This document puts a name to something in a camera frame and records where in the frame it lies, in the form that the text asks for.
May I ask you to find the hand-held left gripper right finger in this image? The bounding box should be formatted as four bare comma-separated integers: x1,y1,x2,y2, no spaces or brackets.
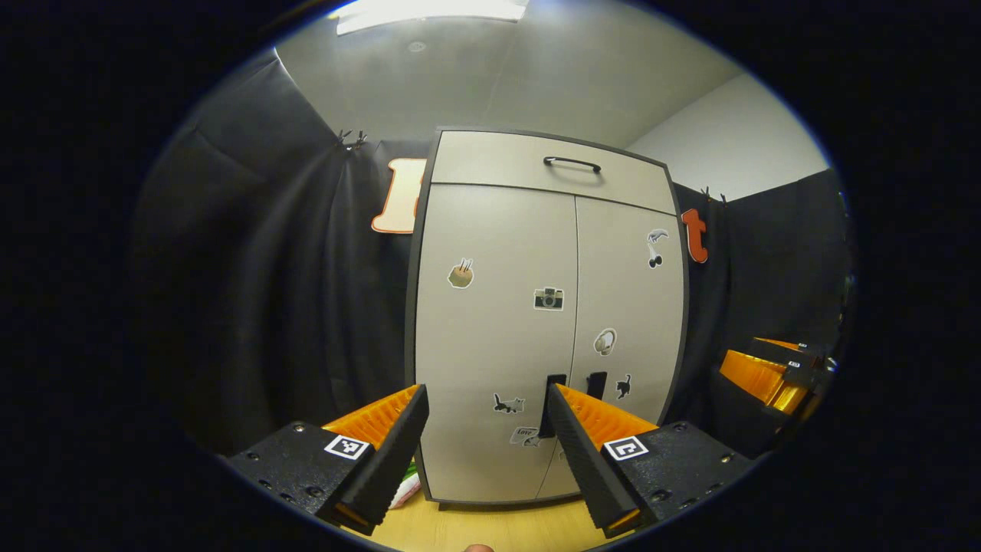
546,382,757,539

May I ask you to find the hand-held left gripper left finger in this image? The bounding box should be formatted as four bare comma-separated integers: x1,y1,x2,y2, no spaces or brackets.
221,382,431,537

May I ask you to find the grey shoe cabinet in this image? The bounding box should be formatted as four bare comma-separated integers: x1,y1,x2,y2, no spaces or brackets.
405,126,691,511

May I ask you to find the light grey cabinet door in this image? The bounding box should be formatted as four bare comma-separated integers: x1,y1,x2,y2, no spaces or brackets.
536,195,687,501
414,182,580,505

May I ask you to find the ceiling light panel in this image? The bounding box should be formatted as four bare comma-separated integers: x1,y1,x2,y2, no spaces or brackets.
336,0,530,38

